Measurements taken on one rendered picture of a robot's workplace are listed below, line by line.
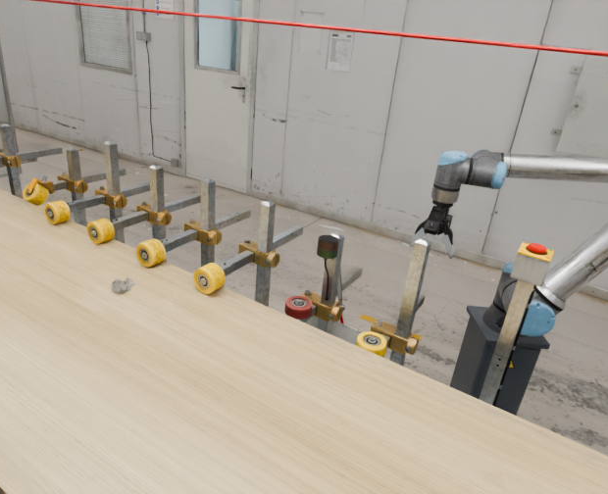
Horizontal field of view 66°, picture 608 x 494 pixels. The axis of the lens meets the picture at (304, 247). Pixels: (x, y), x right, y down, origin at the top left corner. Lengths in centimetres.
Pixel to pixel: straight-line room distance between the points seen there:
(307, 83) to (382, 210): 132
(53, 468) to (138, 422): 16
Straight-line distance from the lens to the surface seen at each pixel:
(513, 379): 217
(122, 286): 145
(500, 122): 389
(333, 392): 110
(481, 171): 164
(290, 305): 136
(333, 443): 99
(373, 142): 417
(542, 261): 117
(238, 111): 488
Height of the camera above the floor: 163
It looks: 25 degrees down
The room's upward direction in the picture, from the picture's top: 6 degrees clockwise
